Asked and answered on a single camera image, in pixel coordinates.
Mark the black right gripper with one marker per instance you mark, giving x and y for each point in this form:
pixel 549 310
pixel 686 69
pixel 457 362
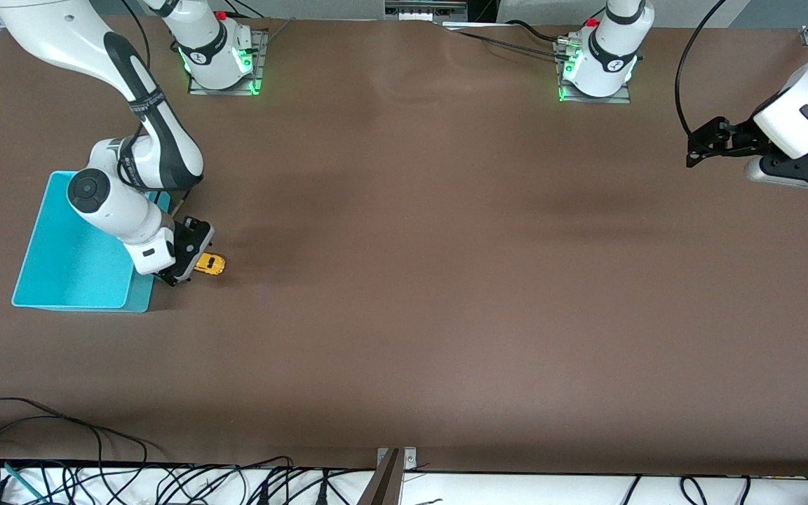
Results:
pixel 189 240

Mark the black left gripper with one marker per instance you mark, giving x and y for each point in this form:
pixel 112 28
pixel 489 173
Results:
pixel 735 138

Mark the yellow toy beetle car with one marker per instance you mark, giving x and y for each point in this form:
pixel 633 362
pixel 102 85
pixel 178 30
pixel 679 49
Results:
pixel 211 264

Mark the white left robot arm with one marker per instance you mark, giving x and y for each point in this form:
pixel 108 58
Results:
pixel 611 49

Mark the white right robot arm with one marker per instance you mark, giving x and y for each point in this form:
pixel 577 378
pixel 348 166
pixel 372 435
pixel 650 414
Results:
pixel 116 203

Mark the teal plastic bin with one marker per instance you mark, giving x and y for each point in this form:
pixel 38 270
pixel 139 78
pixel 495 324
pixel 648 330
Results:
pixel 60 273

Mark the black power plug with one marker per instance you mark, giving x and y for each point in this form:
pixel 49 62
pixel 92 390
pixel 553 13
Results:
pixel 321 494
pixel 261 494

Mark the dark grey metal bar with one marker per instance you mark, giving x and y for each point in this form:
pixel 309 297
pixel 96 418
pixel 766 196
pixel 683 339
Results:
pixel 383 487

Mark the grey power strip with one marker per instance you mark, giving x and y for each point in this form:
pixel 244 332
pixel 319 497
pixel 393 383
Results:
pixel 425 10

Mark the grey metal base plate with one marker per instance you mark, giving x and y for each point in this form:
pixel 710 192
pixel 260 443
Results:
pixel 260 66
pixel 597 99

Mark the small metal bracket plate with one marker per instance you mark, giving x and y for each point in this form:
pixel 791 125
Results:
pixel 411 459

